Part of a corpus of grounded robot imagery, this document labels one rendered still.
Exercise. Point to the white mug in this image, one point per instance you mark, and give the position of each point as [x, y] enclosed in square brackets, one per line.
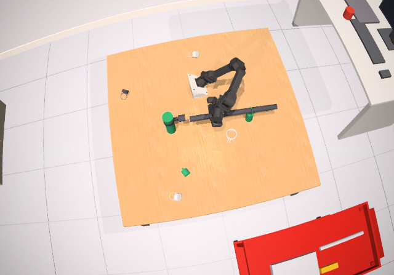
[177, 197]
[195, 54]

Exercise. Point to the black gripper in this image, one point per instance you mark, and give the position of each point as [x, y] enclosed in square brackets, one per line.
[211, 101]

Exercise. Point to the black metal pipe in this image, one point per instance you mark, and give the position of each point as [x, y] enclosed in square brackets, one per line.
[236, 112]

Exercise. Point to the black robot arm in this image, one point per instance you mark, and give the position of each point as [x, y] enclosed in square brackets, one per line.
[226, 101]

